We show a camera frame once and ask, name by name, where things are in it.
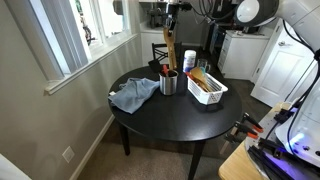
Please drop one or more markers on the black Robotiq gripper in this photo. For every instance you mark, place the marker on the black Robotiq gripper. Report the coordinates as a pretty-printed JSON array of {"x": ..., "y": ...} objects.
[{"x": 171, "y": 9}]

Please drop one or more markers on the long wooden spoon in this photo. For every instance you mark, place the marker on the long wooden spoon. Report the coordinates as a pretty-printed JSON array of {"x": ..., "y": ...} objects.
[{"x": 171, "y": 50}]

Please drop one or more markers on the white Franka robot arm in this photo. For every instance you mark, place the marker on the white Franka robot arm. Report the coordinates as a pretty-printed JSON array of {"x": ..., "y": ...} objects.
[{"x": 256, "y": 11}]

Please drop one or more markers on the steel tin can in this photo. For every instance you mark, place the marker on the steel tin can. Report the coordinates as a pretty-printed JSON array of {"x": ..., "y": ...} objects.
[{"x": 168, "y": 86}]

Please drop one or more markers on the dark kitchen appliance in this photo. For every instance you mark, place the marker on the dark kitchen appliance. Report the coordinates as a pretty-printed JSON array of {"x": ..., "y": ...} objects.
[{"x": 155, "y": 18}]

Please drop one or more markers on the white kitchen cabinet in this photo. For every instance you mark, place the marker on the white kitchen cabinet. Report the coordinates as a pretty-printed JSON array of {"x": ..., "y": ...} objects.
[{"x": 150, "y": 43}]

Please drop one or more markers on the black metal chair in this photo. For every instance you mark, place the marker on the black metal chair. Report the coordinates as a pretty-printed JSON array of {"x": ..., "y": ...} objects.
[{"x": 158, "y": 50}]

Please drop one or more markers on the white wipes canister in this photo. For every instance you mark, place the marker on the white wipes canister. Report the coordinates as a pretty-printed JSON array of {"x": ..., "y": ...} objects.
[{"x": 189, "y": 61}]

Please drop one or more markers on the black spatula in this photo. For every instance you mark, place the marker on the black spatula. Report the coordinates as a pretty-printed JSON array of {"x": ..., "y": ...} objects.
[{"x": 155, "y": 65}]

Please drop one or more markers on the clear glass mug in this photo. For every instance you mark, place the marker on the clear glass mug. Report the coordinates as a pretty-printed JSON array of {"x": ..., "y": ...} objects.
[{"x": 202, "y": 65}]

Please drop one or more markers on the red silicone spatula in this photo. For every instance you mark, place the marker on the red silicone spatula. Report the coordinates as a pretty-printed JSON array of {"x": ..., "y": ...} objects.
[{"x": 189, "y": 76}]

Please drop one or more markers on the teal silicone spatula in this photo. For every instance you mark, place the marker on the teal silicone spatula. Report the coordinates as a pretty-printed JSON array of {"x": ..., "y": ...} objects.
[{"x": 203, "y": 70}]

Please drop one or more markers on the wide wooden spatula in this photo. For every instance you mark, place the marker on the wide wooden spatula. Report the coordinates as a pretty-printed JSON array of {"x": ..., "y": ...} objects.
[{"x": 197, "y": 74}]

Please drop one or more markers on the white framed window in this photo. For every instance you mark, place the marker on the white framed window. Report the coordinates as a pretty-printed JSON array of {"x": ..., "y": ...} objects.
[{"x": 100, "y": 50}]

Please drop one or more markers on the white drawer cabinet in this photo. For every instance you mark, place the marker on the white drawer cabinet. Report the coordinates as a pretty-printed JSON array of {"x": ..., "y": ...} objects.
[{"x": 240, "y": 56}]

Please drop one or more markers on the blue cloth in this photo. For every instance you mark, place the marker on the blue cloth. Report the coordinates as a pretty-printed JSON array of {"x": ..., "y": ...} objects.
[{"x": 133, "y": 95}]

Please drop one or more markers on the white plastic basket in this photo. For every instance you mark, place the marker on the white plastic basket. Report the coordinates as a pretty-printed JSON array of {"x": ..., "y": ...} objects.
[{"x": 208, "y": 96}]

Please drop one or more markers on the black round table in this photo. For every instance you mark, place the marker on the black round table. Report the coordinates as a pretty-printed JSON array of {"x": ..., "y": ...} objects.
[{"x": 173, "y": 116}]

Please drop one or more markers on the grey vertical blinds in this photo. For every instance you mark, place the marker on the grey vertical blinds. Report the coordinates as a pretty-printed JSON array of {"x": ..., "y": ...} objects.
[{"x": 66, "y": 36}]

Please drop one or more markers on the metal door knob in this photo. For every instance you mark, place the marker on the metal door knob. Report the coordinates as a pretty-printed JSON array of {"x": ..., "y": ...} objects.
[{"x": 282, "y": 43}]

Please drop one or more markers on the black orange clamp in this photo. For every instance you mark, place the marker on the black orange clamp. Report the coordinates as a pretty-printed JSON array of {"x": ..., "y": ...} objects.
[
  {"x": 243, "y": 128},
  {"x": 251, "y": 121}
]

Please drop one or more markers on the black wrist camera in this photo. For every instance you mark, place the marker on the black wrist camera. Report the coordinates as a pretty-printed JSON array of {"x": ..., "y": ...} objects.
[{"x": 185, "y": 5}]

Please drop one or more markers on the grey metal base plate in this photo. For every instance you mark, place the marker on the grey metal base plate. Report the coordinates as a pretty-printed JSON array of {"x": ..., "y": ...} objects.
[{"x": 266, "y": 125}]

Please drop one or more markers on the white wall outlet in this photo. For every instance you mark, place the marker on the white wall outlet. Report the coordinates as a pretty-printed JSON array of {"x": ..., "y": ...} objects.
[{"x": 68, "y": 154}]

